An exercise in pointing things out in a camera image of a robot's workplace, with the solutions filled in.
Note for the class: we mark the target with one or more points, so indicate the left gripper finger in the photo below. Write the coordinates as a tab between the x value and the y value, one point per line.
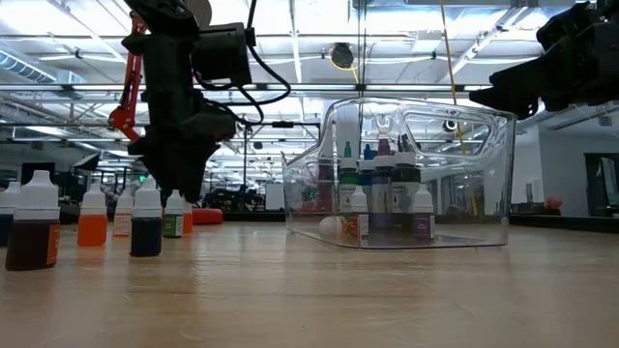
198	164
169	169

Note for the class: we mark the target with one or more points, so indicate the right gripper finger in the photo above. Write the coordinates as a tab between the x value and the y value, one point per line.
512	101
527	75

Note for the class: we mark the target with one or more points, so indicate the small green dropper bottle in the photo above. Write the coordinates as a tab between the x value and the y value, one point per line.
172	226

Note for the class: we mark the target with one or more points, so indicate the small black dropper bottle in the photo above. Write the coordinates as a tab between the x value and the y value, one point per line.
145	237

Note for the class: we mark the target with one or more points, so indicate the small yellow dropper bottle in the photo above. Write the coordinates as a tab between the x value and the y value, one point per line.
123	224

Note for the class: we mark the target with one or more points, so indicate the clear plastic bin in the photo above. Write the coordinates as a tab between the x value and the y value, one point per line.
464	232

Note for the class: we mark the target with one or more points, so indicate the tall green food colouring bottle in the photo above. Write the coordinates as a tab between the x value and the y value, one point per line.
348	179

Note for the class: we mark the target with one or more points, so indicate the small purple dropper bottle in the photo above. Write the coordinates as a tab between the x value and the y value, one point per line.
424	227

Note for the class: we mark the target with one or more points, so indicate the tall blue food colouring bottle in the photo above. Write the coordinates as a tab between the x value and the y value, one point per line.
367	166

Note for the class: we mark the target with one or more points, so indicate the tall purple food colouring bottle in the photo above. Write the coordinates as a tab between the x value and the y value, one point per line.
382	193

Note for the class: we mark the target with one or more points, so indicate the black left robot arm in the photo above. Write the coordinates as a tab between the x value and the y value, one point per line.
167	58

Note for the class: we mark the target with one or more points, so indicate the black boom stand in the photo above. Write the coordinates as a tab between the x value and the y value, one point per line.
244	159

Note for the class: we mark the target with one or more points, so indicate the white board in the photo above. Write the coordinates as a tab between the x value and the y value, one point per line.
274	197

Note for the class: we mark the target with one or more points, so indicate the person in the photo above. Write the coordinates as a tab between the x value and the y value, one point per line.
554	202

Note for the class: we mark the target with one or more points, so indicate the black framed doorway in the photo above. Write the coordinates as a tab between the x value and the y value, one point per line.
592	183

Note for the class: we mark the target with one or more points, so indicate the small brown dropper bottle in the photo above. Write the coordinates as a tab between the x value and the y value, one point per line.
31	241

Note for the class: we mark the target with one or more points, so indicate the silver ventilation duct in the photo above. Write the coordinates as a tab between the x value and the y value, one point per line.
524	123

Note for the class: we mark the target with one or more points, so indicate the black aluminium table frame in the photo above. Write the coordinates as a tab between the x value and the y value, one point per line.
561	223

